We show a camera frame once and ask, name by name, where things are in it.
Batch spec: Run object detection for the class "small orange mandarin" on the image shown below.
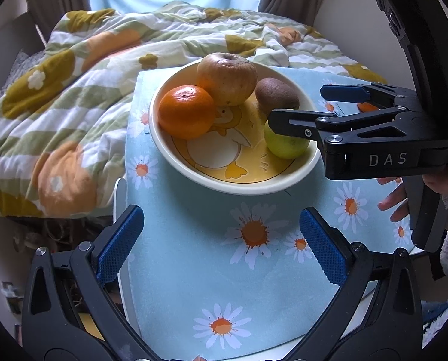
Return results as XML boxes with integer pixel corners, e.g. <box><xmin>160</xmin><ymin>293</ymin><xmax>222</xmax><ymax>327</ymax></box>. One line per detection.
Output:
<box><xmin>358</xmin><ymin>102</ymin><xmax>379</xmax><ymax>113</ymax></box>

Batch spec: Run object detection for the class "small green apple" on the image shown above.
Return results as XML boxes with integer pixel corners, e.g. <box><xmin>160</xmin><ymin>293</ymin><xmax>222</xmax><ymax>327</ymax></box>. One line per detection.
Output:
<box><xmin>263</xmin><ymin>122</ymin><xmax>309</xmax><ymax>160</ymax></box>

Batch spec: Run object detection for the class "right hand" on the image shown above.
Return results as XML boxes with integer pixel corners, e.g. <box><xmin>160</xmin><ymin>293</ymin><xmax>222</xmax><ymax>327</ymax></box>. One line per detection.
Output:
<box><xmin>376</xmin><ymin>168</ymin><xmax>448</xmax><ymax>236</ymax></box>

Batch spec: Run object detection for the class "brown kiwi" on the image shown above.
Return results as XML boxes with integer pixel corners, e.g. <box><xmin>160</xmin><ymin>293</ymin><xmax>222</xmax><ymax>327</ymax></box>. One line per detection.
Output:
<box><xmin>255</xmin><ymin>77</ymin><xmax>300</xmax><ymax>114</ymax></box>

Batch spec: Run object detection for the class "cream duck-pattern bowl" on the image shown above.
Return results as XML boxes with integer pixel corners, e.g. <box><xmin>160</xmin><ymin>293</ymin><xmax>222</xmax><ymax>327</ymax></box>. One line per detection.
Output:
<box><xmin>149</xmin><ymin>62</ymin><xmax>320</xmax><ymax>196</ymax></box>

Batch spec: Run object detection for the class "brownish wrinkled apple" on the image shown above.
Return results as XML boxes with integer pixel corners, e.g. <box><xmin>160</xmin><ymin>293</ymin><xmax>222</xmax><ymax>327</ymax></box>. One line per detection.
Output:
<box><xmin>196</xmin><ymin>52</ymin><xmax>258</xmax><ymax>107</ymax></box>

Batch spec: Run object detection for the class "mandarin in bowl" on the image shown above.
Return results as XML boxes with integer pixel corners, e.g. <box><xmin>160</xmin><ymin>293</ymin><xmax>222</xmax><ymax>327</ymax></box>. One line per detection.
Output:
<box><xmin>157</xmin><ymin>85</ymin><xmax>217</xmax><ymax>140</ymax></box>

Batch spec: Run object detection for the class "blue daisy tablecloth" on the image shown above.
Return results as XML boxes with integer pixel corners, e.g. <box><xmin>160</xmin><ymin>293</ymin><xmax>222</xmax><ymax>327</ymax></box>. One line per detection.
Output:
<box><xmin>126</xmin><ymin>69</ymin><xmax>413</xmax><ymax>360</ymax></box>

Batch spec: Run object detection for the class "floral striped duvet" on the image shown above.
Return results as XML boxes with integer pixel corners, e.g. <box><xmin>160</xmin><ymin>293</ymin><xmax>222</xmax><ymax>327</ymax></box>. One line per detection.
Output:
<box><xmin>0</xmin><ymin>2</ymin><xmax>380</xmax><ymax>218</ymax></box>

